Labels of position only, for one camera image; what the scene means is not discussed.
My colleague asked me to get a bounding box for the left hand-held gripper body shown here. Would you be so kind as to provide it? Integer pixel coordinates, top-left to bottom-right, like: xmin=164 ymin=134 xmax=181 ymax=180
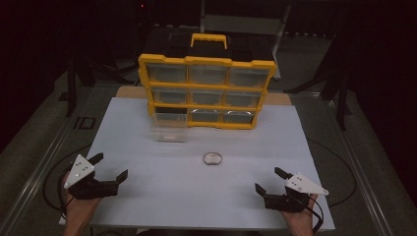
xmin=63 ymin=153 xmax=119 ymax=202

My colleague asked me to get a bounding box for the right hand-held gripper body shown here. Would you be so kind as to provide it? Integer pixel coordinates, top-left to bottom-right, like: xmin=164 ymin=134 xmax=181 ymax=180
xmin=264 ymin=172 xmax=329 ymax=213

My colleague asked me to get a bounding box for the small round clear tape roll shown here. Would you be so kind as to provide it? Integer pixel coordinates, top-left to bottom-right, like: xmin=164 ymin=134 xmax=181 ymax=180
xmin=203 ymin=151 xmax=223 ymax=166

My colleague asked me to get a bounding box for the clear plastic drawer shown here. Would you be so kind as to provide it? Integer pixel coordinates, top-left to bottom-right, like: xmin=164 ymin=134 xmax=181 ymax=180
xmin=149 ymin=112 xmax=189 ymax=144

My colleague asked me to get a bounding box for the yellow black drawer organizer cabinet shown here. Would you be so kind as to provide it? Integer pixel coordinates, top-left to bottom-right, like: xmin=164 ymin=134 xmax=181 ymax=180
xmin=137 ymin=28 xmax=277 ymax=131

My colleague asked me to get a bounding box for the person's right hand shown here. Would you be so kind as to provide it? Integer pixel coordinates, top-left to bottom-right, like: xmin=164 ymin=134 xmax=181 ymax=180
xmin=279 ymin=194 xmax=320 ymax=230

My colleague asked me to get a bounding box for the person's left hand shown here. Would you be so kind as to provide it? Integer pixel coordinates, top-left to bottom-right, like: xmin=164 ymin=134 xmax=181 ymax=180
xmin=62 ymin=170 xmax=103 ymax=225

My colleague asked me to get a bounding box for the black tripod stand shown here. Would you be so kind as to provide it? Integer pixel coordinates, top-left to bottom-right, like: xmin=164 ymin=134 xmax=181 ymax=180
xmin=283 ymin=58 xmax=353 ymax=132

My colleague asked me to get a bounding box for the set of clear organizer drawers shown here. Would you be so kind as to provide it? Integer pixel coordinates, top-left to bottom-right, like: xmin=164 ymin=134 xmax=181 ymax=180
xmin=146 ymin=62 xmax=270 ymax=125

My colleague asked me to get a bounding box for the black square floor bracket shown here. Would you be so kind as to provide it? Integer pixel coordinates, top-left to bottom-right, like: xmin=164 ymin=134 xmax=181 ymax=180
xmin=72 ymin=116 xmax=97 ymax=131

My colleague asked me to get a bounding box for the black cable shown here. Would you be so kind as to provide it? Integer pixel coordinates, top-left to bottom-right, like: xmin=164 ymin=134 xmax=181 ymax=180
xmin=303 ymin=137 xmax=358 ymax=234
xmin=41 ymin=143 xmax=93 ymax=220

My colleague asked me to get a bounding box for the aluminium frame rail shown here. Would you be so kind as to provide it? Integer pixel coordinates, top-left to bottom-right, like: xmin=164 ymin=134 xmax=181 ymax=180
xmin=308 ymin=91 xmax=396 ymax=236
xmin=0 ymin=83 xmax=99 ymax=236

